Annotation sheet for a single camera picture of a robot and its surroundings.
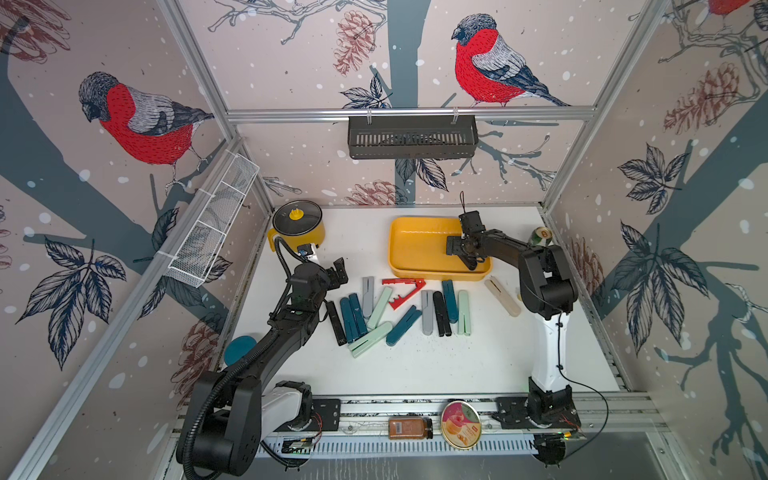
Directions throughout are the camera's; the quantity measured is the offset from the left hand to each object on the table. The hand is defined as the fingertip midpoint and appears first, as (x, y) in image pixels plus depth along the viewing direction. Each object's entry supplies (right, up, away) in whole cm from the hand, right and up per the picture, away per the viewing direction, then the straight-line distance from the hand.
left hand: (334, 256), depth 86 cm
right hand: (+43, +3, +22) cm, 49 cm away
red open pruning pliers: (+20, -15, +7) cm, 26 cm away
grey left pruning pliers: (+10, -14, +8) cm, 19 cm away
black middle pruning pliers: (+33, -19, +2) cm, 38 cm away
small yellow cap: (+45, -7, -24) cm, 51 cm away
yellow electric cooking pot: (-17, +10, +19) cm, 27 cm away
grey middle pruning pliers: (+28, -17, +4) cm, 33 cm away
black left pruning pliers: (0, -21, +1) cm, 21 cm away
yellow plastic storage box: (+26, +1, +18) cm, 32 cm away
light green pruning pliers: (+39, -18, +3) cm, 43 cm away
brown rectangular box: (+22, -39, -18) cm, 48 cm away
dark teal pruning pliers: (+36, -15, +6) cm, 40 cm away
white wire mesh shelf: (-39, 0, -3) cm, 39 cm away
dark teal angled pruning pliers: (+21, -21, +1) cm, 29 cm away
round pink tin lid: (+34, -38, -17) cm, 54 cm away
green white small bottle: (+67, +6, +11) cm, 68 cm away
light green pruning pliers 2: (+13, -17, +4) cm, 22 cm away
